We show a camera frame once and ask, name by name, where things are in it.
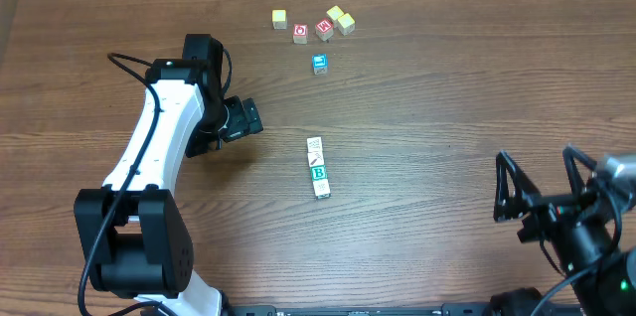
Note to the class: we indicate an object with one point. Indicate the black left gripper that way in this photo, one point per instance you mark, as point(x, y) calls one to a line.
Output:
point(243, 117)

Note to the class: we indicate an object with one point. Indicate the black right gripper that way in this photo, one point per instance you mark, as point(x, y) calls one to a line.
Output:
point(525, 189)

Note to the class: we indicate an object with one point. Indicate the pale wooden block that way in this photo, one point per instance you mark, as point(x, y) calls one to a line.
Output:
point(314, 144)

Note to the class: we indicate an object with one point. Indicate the tan wooden picture block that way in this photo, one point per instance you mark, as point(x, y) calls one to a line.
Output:
point(315, 158)

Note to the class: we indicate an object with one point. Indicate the green-edged wooden number block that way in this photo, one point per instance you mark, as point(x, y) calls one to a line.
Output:
point(318, 172)

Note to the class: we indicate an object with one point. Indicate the white pattern wooden block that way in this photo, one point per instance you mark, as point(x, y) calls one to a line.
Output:
point(322, 189)

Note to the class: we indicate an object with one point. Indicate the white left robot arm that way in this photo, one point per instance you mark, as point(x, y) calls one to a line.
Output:
point(133, 238)

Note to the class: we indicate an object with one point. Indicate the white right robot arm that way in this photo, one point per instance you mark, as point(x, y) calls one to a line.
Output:
point(579, 233)

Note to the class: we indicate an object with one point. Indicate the blue wooden block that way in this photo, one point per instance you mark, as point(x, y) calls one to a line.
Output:
point(320, 64)

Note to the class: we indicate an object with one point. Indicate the red wooden block left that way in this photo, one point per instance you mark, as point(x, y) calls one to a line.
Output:
point(300, 34)

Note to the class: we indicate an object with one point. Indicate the red wooden block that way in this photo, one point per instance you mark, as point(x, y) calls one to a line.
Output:
point(300, 34)
point(324, 30)

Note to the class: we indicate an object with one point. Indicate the yellow wooden block left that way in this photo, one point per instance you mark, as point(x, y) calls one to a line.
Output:
point(279, 19)

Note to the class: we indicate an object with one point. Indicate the yellow wooden block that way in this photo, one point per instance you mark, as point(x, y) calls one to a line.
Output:
point(279, 19)
point(334, 14)
point(346, 24)

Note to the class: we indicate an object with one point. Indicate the red wooden block right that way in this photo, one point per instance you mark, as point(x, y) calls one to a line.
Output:
point(324, 30)

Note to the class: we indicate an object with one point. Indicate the yellow wooden block right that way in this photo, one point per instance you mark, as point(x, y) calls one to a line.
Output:
point(346, 24)

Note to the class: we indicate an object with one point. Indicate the yellow wooden block upper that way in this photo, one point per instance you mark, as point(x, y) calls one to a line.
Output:
point(334, 14)

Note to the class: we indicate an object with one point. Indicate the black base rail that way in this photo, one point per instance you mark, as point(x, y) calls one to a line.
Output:
point(448, 309)

